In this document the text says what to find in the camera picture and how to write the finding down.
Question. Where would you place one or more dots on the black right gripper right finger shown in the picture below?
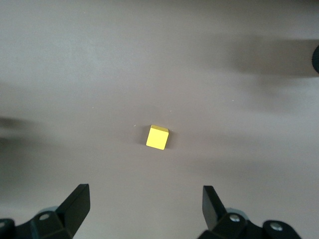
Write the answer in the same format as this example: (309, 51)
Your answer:
(214, 214)

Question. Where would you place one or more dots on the black ribbed cylinder pole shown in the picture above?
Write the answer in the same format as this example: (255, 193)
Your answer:
(316, 58)

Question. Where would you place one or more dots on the yellow cube block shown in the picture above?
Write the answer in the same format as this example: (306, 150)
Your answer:
(157, 139)

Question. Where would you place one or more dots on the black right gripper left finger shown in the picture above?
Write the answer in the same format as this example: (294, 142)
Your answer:
(74, 211)

